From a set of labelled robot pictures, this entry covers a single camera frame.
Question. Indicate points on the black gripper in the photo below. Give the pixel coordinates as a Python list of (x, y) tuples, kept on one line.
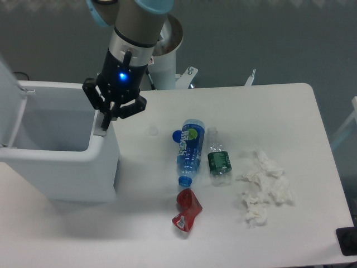
[(119, 83)]

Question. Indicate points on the white trash can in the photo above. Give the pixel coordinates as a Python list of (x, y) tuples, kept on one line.
[(51, 136)]

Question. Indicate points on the blue plastic bottle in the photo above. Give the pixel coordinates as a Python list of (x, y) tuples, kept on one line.
[(190, 143)]

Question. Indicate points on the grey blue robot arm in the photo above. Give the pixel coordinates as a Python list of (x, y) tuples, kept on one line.
[(137, 25)]

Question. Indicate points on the crushed red can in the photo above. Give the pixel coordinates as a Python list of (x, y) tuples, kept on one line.
[(189, 207)]

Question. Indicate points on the white bottle cap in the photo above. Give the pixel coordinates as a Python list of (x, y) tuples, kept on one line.
[(152, 131)]

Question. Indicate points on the blue bottle cap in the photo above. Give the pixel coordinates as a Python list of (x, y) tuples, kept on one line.
[(176, 136)]

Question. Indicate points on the clear bottle green label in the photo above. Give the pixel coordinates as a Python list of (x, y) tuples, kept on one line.
[(218, 159)]

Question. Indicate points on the crumpled white tissue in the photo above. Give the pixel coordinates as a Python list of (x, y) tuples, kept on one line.
[(265, 185)]

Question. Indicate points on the black device at edge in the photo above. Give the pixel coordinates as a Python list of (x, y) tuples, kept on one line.
[(347, 240)]

